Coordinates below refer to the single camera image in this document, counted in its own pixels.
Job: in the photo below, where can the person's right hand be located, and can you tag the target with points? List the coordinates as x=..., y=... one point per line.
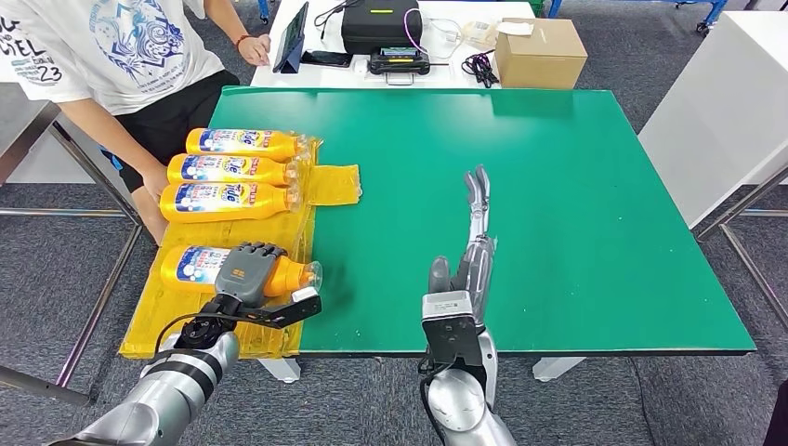
x=155, y=184

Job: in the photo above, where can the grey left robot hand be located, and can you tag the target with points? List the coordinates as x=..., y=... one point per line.
x=246, y=274

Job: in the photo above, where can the person's left hand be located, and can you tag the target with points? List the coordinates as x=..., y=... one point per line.
x=255, y=50

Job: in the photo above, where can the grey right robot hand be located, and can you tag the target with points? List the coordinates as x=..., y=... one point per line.
x=477, y=271

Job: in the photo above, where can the orange detergent bottle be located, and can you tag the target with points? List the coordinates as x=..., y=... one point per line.
x=265, y=206
x=191, y=271
x=271, y=173
x=277, y=149

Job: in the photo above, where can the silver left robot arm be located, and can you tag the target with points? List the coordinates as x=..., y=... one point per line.
x=166, y=388

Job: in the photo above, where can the tablet in blue cover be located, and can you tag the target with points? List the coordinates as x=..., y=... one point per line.
x=290, y=40

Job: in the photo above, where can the black smartphone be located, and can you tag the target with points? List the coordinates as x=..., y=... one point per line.
x=326, y=59

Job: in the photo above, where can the white desk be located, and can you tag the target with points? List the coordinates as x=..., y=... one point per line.
x=332, y=80

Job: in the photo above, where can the small white adapter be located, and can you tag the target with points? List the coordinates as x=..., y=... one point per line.
x=361, y=66

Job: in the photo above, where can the black carrying case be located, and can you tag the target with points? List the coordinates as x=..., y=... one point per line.
x=382, y=29

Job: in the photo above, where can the person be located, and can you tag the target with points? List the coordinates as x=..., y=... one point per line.
x=123, y=55

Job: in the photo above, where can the black handheld controller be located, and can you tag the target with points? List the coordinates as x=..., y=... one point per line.
x=399, y=63

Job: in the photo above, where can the brown cardboard box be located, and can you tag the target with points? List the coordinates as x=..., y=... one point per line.
x=540, y=61

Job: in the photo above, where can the white plastic packet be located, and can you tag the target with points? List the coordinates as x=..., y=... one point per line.
x=479, y=34

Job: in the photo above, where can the white paper slip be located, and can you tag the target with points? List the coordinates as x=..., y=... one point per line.
x=514, y=28

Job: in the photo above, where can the white table with metal legs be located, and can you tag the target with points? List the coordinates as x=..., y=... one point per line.
x=726, y=114

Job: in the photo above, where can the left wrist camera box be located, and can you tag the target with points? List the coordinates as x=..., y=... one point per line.
x=289, y=311

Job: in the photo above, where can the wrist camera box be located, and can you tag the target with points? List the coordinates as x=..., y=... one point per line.
x=289, y=311
x=449, y=326

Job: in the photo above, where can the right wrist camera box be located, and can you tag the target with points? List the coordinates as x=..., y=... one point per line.
x=449, y=326

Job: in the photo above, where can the steel frame table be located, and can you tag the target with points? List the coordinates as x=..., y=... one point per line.
x=18, y=129

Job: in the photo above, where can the blue metal trolley frame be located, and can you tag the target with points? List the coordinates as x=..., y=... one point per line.
x=702, y=9

